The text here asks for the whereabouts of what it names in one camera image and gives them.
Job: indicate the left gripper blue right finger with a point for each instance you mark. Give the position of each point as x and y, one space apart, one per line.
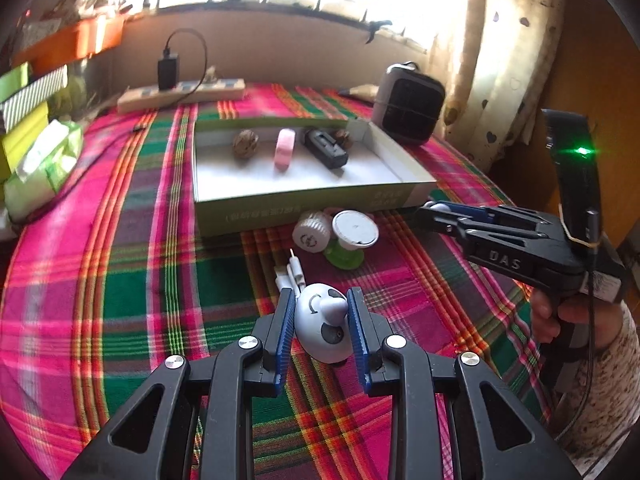
366 344

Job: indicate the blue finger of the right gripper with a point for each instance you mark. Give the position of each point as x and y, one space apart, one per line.
446 224
501 215

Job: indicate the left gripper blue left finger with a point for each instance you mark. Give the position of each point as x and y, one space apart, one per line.
277 338

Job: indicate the small white round knob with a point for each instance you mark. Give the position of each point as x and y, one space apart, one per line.
439 206

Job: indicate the white panda fan toy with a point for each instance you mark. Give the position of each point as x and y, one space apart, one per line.
321 324

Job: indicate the white ridged round cap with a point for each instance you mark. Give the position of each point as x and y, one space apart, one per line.
312 232

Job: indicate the pink oblong eraser block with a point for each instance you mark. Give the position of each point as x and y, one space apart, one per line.
283 152

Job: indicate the patterned sleeve forearm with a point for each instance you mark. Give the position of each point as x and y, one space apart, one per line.
613 405

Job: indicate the right hand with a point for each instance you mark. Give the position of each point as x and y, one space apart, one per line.
608 318

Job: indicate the green spool with white lid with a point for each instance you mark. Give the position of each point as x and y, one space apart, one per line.
354 232

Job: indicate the grey black space heater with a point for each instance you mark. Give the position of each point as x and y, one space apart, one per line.
408 103

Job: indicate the small brown walnut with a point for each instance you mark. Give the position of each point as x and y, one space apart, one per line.
342 139

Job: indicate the green shallow cardboard box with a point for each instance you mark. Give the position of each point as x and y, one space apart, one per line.
232 195

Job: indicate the heart patterned curtain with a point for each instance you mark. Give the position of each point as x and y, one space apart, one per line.
494 58

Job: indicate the black battery charger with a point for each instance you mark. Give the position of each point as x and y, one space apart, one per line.
325 148

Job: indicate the large brown walnut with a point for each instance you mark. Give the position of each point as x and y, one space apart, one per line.
245 144

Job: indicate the black window latch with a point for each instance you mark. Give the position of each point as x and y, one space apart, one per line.
374 27

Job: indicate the white plug on strip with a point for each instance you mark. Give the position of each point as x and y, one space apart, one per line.
210 75

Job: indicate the beige power strip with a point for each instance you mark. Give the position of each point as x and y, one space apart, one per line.
185 92

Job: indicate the green tissue pack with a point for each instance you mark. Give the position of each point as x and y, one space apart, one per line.
43 170

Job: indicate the black power adapter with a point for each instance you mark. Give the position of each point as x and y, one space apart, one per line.
167 71

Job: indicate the yellow green boxes stack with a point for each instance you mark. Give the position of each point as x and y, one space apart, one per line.
15 143

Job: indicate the striped white box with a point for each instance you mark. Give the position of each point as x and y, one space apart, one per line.
15 108

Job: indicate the orange box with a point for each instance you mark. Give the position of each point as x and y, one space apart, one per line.
84 39

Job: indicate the black camera box green light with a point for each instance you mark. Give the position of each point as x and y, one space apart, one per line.
574 158

